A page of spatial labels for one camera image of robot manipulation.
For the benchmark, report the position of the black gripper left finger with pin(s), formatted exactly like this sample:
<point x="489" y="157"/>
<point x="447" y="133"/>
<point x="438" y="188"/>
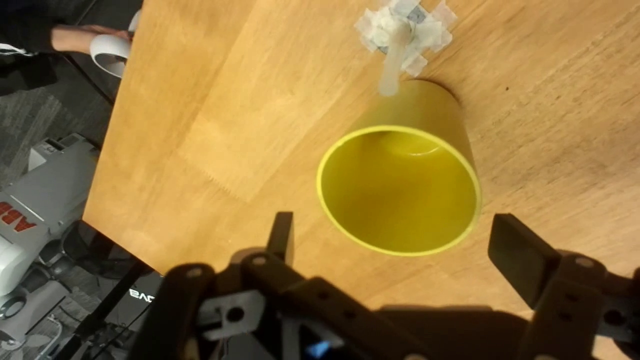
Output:
<point x="280" y="236"/>

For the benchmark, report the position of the yellow plastic cup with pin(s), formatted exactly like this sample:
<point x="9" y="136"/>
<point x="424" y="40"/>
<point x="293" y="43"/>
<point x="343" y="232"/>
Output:
<point x="403" y="178"/>

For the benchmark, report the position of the white handheld controller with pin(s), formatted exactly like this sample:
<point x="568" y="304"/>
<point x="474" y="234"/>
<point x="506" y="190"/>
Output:
<point x="111" y="55"/>

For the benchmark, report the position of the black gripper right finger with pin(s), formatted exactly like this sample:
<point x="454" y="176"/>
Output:
<point x="521" y="256"/>

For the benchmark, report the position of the white taped stick far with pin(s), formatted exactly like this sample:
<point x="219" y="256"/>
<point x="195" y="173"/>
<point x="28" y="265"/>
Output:
<point x="405" y="32"/>

